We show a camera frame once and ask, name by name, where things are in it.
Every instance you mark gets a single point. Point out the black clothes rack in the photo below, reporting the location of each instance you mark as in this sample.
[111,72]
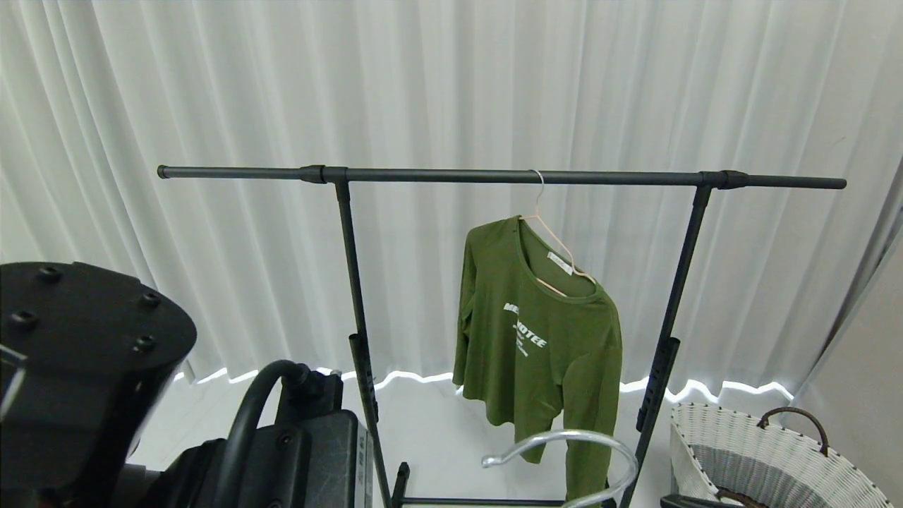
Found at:
[494,176]

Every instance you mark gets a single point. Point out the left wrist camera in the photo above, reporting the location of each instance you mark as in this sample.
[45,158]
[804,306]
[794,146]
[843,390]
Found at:
[338,458]

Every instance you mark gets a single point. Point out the white curtain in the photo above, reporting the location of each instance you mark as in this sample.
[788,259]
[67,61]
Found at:
[423,85]

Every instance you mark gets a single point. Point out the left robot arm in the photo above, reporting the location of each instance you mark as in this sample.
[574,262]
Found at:
[85,353]

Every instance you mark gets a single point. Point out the white laundry basket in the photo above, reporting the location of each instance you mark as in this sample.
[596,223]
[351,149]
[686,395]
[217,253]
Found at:
[762,458]

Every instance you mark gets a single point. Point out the pink clothes hanger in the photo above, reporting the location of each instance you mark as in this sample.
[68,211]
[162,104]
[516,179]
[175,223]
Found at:
[557,243]
[564,437]

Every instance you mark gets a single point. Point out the green printed shirt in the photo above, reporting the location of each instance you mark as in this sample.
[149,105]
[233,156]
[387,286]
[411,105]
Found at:
[550,381]

